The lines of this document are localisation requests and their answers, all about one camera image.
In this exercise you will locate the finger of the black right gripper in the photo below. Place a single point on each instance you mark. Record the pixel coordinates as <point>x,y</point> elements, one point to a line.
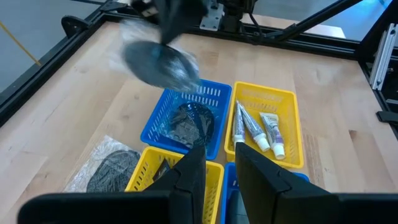
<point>169,17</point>
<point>191,14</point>

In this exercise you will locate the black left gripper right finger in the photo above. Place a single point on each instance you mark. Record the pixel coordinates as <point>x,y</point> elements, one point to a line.
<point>264,193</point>

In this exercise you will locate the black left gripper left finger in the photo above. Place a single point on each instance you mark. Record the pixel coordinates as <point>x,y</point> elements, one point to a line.
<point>186,186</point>

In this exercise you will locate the small dark sachet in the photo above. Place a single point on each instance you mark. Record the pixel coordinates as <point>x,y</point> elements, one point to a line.
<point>161,169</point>

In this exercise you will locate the black shower cap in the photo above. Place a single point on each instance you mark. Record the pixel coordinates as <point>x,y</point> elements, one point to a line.
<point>112,171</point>
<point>158,65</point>
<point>189,124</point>

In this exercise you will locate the small white-capped toothpaste tube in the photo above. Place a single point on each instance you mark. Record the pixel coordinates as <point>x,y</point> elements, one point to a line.
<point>253,129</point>
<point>238,124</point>
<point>273,133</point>

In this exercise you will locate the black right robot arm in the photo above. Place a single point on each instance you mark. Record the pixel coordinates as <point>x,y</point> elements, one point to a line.
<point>236,15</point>

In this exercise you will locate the blue plastic slotted basket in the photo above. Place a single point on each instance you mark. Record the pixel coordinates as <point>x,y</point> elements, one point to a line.
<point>228,174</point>
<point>174,147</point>

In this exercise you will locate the yellow plastic slotted basket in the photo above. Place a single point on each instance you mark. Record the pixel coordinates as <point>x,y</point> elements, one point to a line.
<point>295,133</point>
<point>146,165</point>

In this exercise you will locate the silver aluminium extrusion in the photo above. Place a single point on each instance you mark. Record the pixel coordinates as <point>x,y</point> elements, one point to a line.
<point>383,56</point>

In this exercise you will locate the black frame clip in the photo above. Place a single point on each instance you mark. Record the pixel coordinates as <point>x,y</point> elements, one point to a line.
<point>387,116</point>
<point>73,25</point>

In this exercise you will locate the black aluminium table frame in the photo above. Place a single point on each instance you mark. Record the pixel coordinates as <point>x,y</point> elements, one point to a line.
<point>326,46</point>

